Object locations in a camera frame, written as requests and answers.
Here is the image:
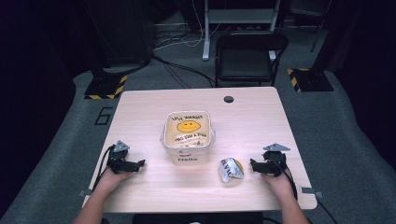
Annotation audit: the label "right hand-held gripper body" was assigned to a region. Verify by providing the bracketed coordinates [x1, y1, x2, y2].
[254, 142, 291, 178]

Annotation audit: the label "black striped stand base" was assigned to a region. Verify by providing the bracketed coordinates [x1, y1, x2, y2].
[286, 67, 334, 93]
[83, 74, 129, 101]

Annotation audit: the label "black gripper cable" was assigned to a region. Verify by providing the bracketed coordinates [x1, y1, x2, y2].
[268, 154, 339, 224]
[92, 144, 117, 191]

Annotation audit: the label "black folding chair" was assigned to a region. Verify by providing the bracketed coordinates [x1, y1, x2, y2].
[214, 30, 290, 88]

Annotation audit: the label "white bin with plastic liner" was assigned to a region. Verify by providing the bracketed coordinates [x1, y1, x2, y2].
[160, 110, 217, 166]

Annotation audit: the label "black floor cables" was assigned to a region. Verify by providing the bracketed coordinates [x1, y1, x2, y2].
[151, 21, 217, 90]

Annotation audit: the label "white metal stand frame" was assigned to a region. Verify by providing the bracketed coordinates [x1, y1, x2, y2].
[202, 0, 282, 62]

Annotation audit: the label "person's right hand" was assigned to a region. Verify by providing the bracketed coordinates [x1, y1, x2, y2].
[261, 172, 296, 202]

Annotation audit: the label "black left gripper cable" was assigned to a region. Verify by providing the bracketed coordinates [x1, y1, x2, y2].
[92, 144, 117, 191]

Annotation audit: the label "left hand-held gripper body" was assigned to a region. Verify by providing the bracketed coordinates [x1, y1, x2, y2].
[106, 140, 141, 175]

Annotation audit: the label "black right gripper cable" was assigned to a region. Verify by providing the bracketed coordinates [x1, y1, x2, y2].
[268, 154, 339, 224]

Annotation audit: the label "person's left hand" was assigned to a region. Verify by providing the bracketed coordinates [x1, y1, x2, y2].
[96, 167, 135, 196]

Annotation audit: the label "silver wrapper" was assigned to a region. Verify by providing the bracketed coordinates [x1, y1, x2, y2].
[218, 157, 246, 184]

